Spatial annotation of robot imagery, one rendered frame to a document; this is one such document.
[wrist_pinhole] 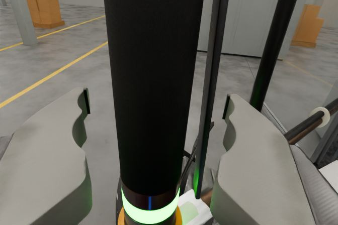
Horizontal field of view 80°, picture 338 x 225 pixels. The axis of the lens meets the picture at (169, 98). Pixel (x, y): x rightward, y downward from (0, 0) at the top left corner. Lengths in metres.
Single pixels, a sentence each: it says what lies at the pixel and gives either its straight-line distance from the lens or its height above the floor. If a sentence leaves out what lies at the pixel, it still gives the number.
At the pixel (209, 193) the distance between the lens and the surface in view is 0.21.
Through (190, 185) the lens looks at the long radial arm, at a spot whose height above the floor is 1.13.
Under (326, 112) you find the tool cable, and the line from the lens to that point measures 0.38.
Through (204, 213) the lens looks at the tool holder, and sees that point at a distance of 0.20.
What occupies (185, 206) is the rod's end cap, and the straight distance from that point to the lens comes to 0.20.
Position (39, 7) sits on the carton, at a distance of 8.54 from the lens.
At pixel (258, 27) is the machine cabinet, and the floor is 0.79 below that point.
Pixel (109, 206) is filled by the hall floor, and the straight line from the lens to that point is 2.05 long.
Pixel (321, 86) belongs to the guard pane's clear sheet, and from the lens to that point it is 1.14.
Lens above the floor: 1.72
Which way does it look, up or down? 31 degrees down
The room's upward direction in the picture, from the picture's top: 4 degrees clockwise
